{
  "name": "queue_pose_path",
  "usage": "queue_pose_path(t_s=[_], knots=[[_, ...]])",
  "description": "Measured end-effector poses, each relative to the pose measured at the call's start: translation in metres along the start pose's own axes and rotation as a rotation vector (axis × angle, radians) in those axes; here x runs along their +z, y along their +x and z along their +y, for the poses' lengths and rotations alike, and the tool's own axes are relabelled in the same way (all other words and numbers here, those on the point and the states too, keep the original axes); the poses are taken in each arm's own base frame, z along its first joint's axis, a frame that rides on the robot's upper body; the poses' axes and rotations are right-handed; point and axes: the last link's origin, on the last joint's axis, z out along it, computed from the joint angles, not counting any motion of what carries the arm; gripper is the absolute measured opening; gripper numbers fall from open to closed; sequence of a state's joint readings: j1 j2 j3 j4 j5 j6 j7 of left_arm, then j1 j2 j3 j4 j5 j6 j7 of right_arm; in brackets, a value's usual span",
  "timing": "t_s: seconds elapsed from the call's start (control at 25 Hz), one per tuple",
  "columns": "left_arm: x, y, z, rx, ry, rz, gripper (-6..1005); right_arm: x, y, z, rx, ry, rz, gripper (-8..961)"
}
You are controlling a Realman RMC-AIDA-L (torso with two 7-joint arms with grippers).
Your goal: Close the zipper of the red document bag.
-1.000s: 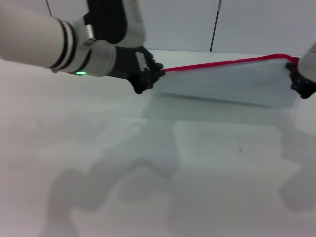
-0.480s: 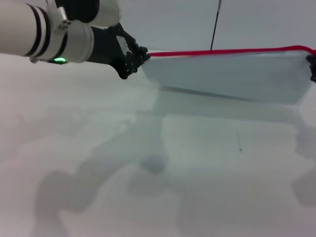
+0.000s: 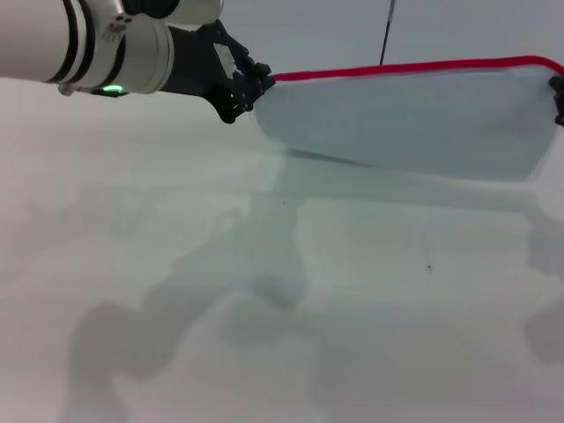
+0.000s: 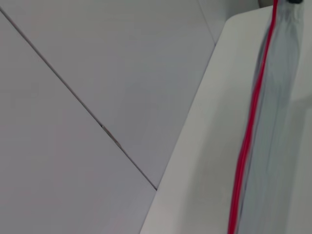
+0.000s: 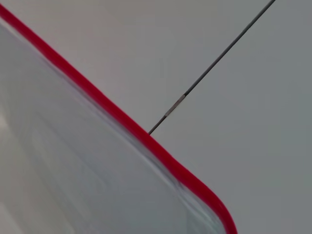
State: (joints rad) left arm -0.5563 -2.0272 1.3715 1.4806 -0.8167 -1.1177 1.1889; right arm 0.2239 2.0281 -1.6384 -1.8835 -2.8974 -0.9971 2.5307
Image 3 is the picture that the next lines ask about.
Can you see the thin black pole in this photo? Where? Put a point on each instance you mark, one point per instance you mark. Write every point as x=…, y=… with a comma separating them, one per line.
x=386, y=35

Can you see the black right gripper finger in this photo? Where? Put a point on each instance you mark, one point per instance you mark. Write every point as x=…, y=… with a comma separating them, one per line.
x=558, y=84
x=559, y=110

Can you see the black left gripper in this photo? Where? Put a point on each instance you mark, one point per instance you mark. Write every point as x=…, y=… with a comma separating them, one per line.
x=198, y=61

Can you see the clear red-zip document bag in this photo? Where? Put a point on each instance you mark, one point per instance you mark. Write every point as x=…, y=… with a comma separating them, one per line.
x=396, y=119

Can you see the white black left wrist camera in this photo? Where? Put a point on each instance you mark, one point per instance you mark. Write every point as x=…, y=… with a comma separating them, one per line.
x=194, y=9

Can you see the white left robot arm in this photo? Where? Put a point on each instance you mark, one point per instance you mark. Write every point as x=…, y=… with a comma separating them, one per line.
x=44, y=39

